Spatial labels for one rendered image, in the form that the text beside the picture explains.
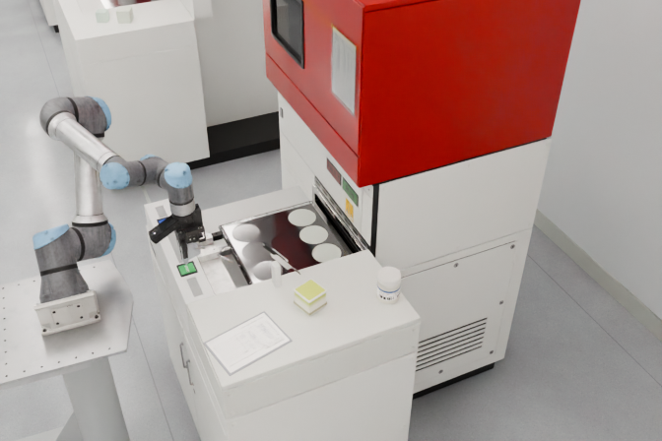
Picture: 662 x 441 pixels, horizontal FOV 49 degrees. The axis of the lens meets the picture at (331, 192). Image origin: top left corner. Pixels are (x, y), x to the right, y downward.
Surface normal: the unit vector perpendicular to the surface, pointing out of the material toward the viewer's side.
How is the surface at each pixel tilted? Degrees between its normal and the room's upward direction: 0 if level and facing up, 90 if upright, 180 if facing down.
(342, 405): 90
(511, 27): 90
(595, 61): 90
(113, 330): 0
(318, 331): 0
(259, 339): 0
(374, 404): 90
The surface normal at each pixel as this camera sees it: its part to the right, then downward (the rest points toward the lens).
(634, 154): -0.91, 0.25
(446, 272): 0.42, 0.54
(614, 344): 0.00, -0.81
